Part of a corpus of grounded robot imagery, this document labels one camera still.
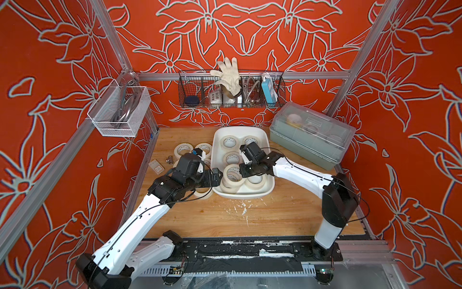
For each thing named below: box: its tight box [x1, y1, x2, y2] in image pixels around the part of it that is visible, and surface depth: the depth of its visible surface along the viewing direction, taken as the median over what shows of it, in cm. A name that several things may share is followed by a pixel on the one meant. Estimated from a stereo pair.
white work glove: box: [209, 56, 242, 99], surface depth 91 cm
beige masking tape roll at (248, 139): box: [242, 135, 261, 146], surface depth 112 cm
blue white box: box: [261, 74, 278, 104], surface depth 87 cm
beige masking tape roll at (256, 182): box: [244, 174, 268, 191], surface depth 92 cm
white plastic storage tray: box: [211, 125, 275, 200], surface depth 102 cm
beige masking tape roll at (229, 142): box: [220, 135, 239, 150], surface depth 112 cm
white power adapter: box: [209, 90, 222, 105], surface depth 95 cm
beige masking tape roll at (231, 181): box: [219, 163, 247, 194], surface depth 86 cm
